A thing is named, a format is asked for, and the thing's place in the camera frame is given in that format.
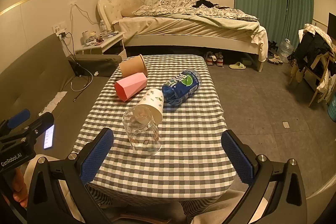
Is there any pair of sneakers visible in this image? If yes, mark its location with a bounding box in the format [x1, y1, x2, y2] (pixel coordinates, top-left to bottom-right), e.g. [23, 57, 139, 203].
[204, 51, 224, 66]

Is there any white crumpled tissue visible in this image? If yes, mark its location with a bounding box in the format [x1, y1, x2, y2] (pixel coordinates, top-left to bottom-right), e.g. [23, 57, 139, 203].
[39, 91, 68, 115]

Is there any pale green slipper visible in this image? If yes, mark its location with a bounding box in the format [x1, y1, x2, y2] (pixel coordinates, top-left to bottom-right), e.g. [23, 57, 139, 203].
[228, 62, 247, 70]

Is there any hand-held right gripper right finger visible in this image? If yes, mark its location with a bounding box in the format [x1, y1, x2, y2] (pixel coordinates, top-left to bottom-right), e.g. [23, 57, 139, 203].
[221, 130, 308, 224]

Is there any person's left hand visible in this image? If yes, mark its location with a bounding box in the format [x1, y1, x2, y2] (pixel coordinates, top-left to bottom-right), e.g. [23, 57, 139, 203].
[11, 168, 28, 210]

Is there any white nightstand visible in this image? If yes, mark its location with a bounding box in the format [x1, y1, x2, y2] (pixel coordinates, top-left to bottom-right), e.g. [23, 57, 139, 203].
[75, 31, 127, 60]

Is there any wall socket with charger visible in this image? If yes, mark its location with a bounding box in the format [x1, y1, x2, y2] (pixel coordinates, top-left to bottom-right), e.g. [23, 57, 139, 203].
[52, 25, 68, 40]

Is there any wooden chair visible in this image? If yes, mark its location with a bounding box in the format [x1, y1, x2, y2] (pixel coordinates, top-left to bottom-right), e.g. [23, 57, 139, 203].
[289, 52, 334, 108]

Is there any white printed paper cup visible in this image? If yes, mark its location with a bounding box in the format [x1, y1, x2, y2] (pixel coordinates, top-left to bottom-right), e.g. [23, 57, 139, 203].
[138, 88, 164, 125]

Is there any black garment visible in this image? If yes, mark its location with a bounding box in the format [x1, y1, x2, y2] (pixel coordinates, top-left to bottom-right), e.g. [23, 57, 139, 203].
[193, 0, 221, 9]

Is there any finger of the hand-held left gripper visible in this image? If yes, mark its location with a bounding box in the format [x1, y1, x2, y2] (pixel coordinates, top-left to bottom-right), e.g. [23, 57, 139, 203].
[25, 112, 55, 141]
[0, 109, 30, 135]

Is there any pair of white shoes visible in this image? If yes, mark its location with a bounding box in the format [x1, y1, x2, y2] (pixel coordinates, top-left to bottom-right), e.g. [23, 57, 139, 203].
[267, 54, 284, 65]

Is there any brown paper cup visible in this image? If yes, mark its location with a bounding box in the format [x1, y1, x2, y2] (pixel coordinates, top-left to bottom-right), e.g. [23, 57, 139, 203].
[119, 54, 148, 77]

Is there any grey checkered tablecloth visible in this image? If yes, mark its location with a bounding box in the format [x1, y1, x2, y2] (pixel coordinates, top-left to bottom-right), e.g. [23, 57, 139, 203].
[71, 55, 237, 211]

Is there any cream upholstered bed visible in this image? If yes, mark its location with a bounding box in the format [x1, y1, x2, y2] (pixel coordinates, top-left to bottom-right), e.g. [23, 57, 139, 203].
[98, 0, 269, 73]

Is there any floral blanket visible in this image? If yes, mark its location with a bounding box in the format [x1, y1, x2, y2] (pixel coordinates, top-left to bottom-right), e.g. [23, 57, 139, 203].
[133, 0, 260, 23]

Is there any white charging cable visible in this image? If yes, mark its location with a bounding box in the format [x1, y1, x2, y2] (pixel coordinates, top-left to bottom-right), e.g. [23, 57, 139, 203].
[70, 74, 94, 92]

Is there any clear plastic water jug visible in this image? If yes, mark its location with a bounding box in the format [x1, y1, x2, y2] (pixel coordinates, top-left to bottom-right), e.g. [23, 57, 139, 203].
[277, 39, 294, 62]

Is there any blue laundry basket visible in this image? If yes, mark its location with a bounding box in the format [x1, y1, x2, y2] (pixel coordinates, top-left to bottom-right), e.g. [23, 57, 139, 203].
[328, 100, 336, 123]

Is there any clear glass cup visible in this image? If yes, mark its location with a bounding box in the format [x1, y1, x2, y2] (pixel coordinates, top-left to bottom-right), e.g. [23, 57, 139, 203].
[122, 105, 162, 156]

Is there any pile of clothes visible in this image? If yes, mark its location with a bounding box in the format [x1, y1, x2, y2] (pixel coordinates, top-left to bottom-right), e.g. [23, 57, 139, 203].
[293, 24, 336, 76]

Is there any pink faceted cup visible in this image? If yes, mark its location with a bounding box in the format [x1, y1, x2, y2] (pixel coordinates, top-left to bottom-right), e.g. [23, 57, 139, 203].
[114, 72, 147, 102]

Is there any black cable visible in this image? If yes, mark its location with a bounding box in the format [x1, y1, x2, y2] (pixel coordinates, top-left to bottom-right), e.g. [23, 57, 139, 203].
[69, 55, 94, 102]

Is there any grey sofa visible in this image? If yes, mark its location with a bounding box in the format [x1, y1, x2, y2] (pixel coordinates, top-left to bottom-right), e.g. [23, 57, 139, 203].
[0, 34, 124, 161]

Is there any black television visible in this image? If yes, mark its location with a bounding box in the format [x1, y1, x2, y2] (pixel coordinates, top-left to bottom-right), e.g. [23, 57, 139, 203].
[328, 12, 336, 40]

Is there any white wall cable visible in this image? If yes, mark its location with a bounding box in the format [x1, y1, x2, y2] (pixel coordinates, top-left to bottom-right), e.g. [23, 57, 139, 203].
[69, 3, 102, 30]

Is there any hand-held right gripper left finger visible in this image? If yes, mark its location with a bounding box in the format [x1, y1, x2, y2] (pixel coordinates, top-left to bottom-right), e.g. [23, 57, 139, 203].
[26, 127, 114, 224]

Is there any lit smartphone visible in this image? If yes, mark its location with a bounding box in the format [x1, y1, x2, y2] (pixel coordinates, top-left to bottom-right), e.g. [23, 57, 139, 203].
[43, 124, 56, 150]

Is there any blue labelled plastic cup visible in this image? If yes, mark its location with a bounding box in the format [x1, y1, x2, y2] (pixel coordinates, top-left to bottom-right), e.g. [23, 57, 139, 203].
[161, 69, 202, 106]

